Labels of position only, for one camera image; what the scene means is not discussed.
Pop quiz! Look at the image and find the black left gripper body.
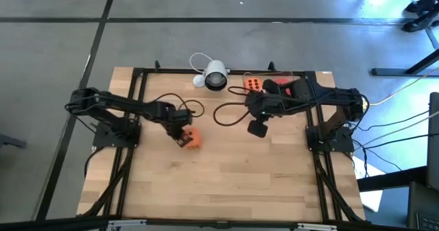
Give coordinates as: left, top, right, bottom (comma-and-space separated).
167, 110, 189, 140

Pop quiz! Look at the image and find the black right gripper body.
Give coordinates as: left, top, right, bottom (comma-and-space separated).
245, 90, 287, 119

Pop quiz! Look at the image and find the large orange foam die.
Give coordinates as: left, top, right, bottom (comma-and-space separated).
244, 76, 264, 92
185, 127, 203, 150

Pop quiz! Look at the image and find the large red foam die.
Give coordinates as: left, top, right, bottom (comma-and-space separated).
274, 78, 292, 97

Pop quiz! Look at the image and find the clear plastic container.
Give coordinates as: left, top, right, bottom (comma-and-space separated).
238, 71, 305, 106

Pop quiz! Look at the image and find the black rig crossbar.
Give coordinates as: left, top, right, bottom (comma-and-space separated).
0, 214, 439, 231

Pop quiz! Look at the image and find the black desk leg base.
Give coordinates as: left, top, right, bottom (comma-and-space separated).
372, 47, 439, 77

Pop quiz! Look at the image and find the white board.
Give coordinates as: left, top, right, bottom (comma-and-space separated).
352, 154, 384, 212

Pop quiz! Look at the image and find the black floor beam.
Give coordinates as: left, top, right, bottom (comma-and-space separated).
356, 165, 428, 193

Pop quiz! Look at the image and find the grey floor object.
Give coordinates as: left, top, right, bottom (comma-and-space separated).
0, 132, 27, 149

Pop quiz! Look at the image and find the grey cabinet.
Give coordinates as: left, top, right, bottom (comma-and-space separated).
427, 92, 439, 191

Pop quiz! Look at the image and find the person's foot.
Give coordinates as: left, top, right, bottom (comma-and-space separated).
405, 0, 438, 13
401, 10, 439, 33

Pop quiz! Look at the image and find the black box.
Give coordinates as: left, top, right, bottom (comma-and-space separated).
407, 181, 439, 231

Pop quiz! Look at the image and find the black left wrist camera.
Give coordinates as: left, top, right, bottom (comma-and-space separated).
174, 108, 193, 125

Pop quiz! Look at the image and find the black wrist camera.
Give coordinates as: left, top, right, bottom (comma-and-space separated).
174, 108, 193, 125
247, 119, 269, 138

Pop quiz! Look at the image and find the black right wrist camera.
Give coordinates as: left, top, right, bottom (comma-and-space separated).
247, 119, 269, 138

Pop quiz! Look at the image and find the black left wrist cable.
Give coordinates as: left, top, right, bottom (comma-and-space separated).
150, 93, 206, 118

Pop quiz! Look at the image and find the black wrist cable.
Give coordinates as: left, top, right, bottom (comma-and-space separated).
150, 93, 206, 118
212, 86, 253, 127

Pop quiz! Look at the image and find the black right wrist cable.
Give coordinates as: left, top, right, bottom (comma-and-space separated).
212, 86, 253, 127

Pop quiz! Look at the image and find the black aluminium table frame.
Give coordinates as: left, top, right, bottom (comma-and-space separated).
82, 60, 370, 225

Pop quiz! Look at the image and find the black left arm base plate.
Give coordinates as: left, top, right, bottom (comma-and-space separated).
93, 123, 141, 148

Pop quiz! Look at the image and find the white lamp cable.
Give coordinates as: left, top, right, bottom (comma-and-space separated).
189, 51, 214, 75

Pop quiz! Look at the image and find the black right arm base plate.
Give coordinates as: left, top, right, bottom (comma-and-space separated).
306, 124, 355, 153

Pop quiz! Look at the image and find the silver metal bracket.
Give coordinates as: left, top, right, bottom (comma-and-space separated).
296, 223, 339, 231
107, 219, 147, 231

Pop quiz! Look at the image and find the yellow floor cable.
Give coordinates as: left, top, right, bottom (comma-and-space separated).
367, 67, 439, 107

